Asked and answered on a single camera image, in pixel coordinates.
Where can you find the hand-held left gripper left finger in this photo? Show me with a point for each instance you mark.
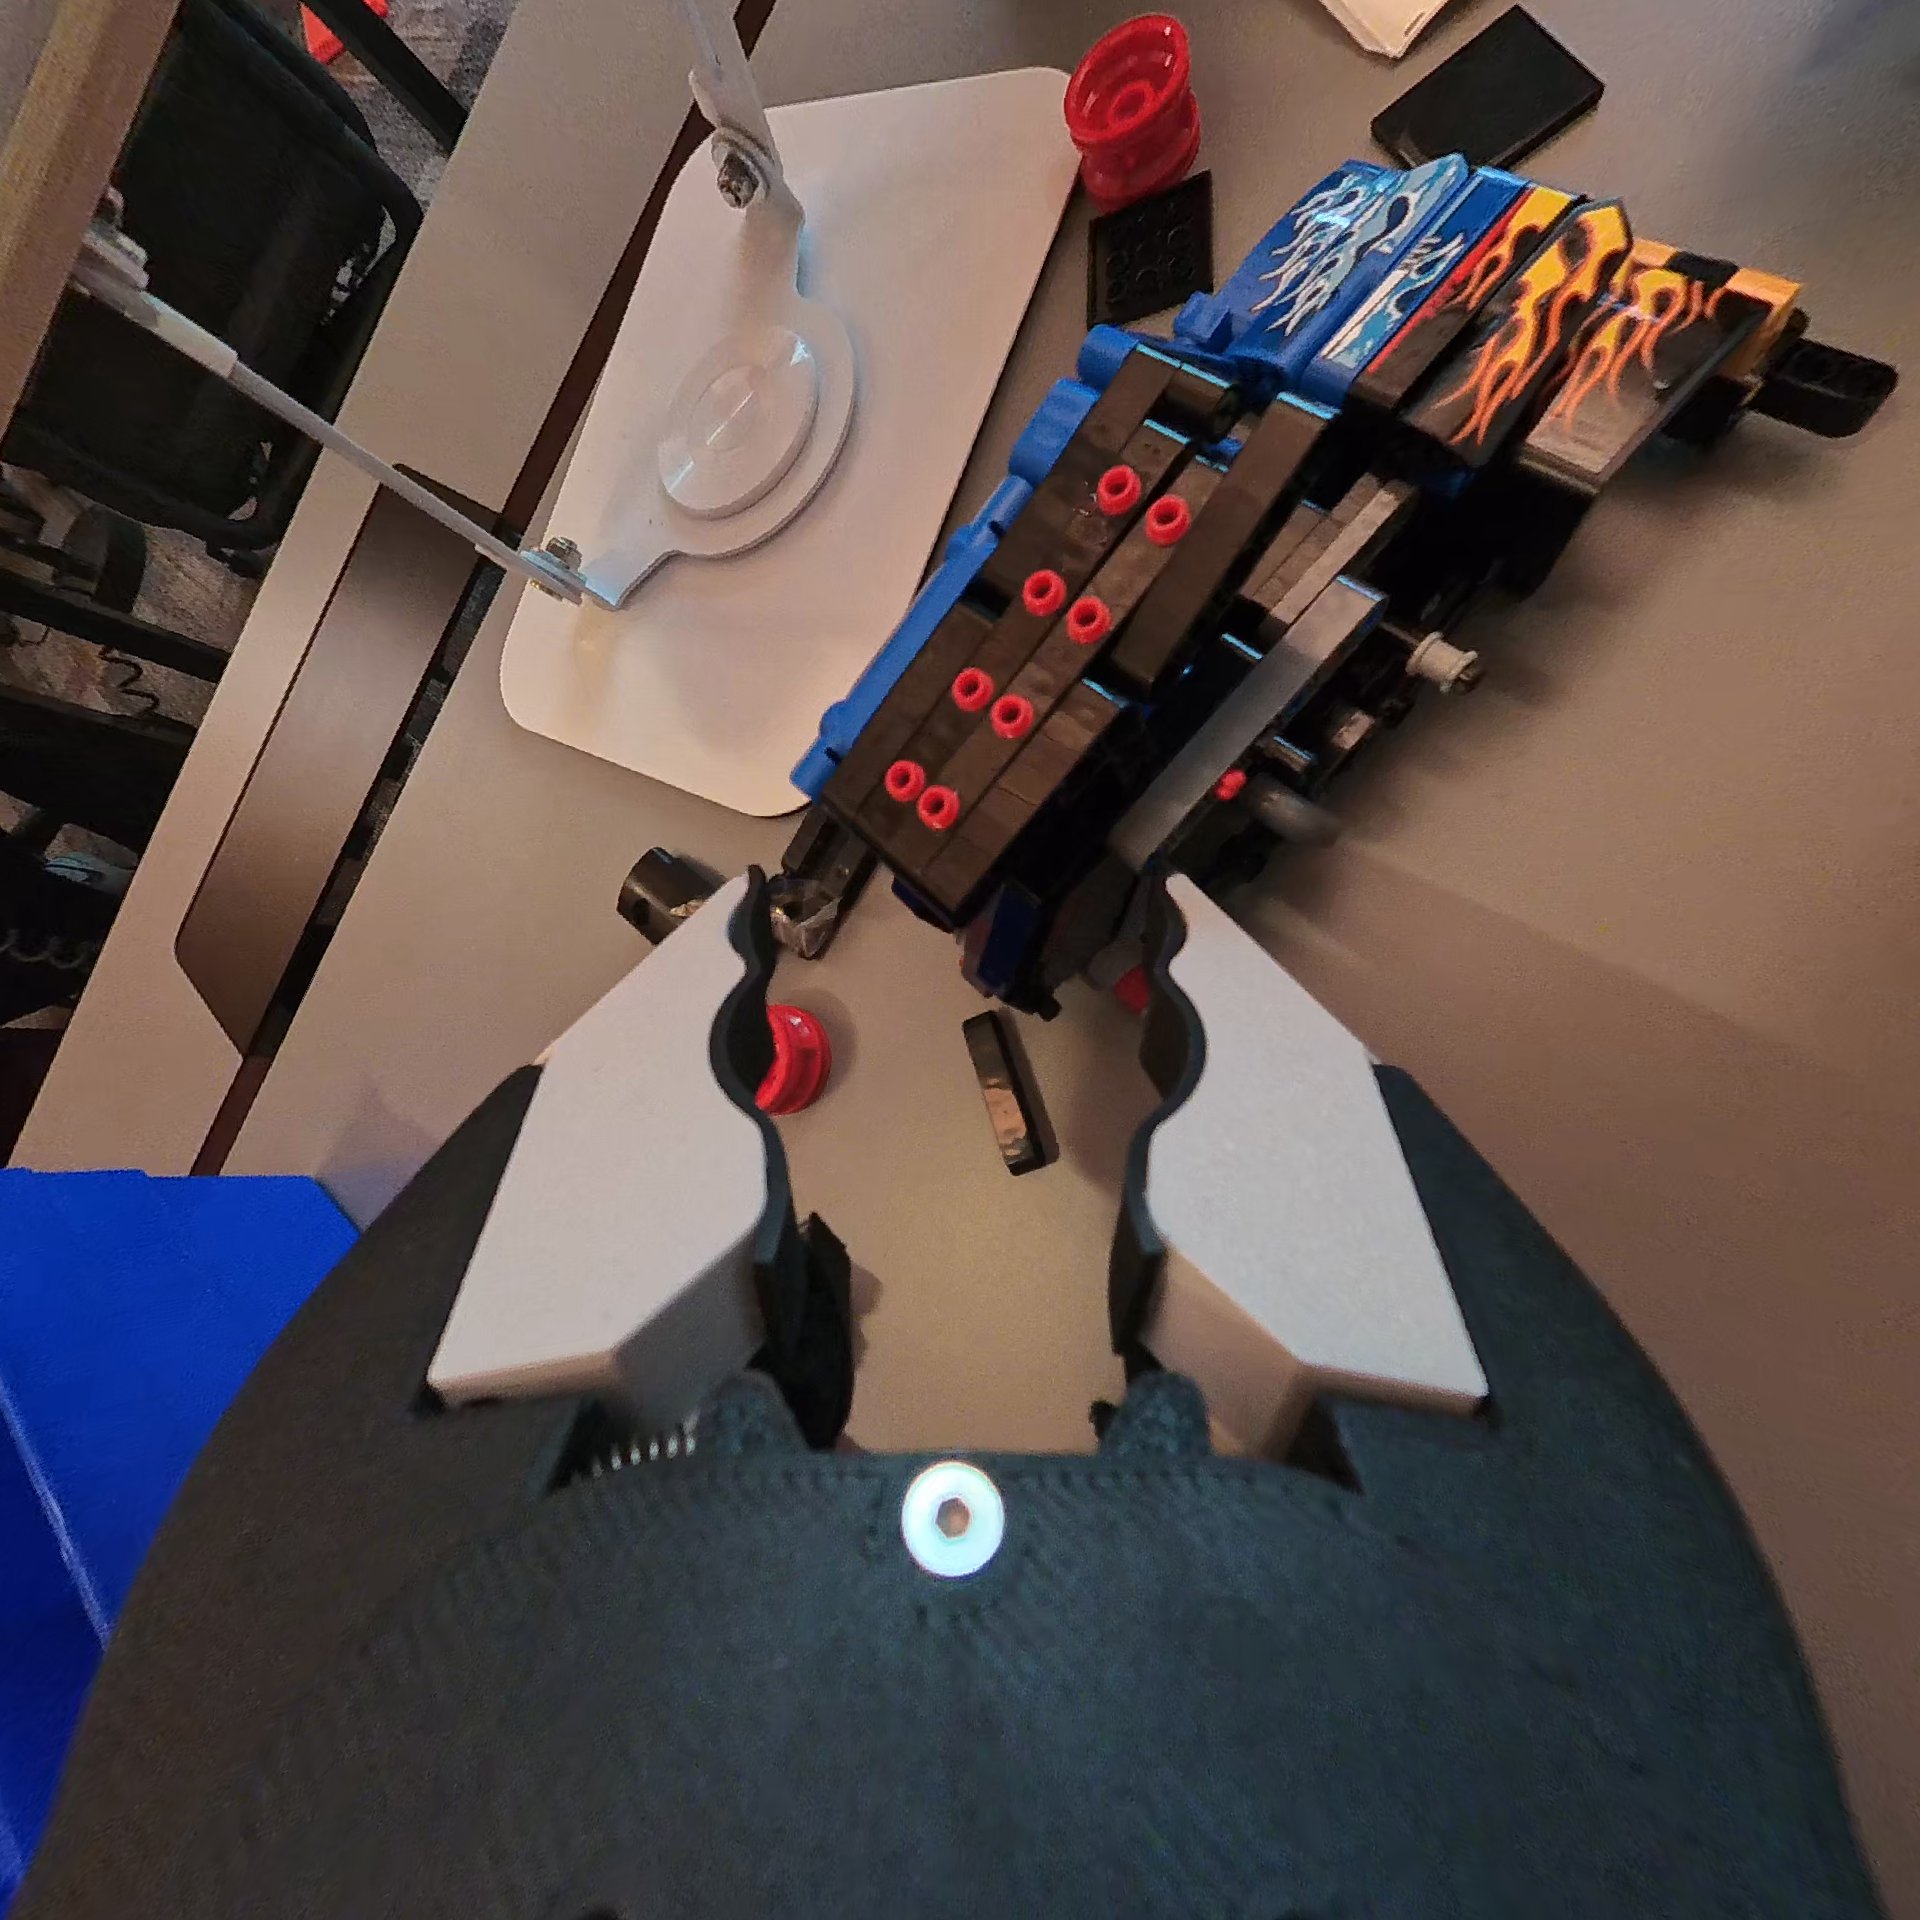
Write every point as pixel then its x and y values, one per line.
pixel 615 1185

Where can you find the blue plastic bin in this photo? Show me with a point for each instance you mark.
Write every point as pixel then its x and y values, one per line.
pixel 121 1351

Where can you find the black cylindrical piece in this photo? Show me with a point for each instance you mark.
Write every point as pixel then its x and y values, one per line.
pixel 660 896

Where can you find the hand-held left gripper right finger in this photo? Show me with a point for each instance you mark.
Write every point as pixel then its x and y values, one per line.
pixel 1305 1199

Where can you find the glossy black short brick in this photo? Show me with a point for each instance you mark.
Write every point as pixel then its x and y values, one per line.
pixel 1013 1095

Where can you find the red wheel hub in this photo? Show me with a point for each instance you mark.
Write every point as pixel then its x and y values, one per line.
pixel 1134 104

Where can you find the black studded plate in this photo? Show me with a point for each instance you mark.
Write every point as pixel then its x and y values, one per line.
pixel 1147 253

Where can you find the adjacent pale desk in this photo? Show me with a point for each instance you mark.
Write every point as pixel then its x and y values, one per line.
pixel 497 300

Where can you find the white wooden book stand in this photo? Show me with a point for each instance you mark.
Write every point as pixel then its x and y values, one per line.
pixel 900 449

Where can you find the small red hub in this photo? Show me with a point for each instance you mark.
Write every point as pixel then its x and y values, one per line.
pixel 793 1059

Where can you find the black square tile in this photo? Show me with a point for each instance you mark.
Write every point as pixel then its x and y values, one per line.
pixel 1485 90

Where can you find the monster truck toy set box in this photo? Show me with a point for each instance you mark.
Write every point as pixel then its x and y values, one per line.
pixel 1387 18

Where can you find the brick-built toy truck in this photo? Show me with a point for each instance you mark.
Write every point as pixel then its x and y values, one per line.
pixel 1051 629

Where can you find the black office chair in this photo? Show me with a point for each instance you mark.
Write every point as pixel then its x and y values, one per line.
pixel 255 227

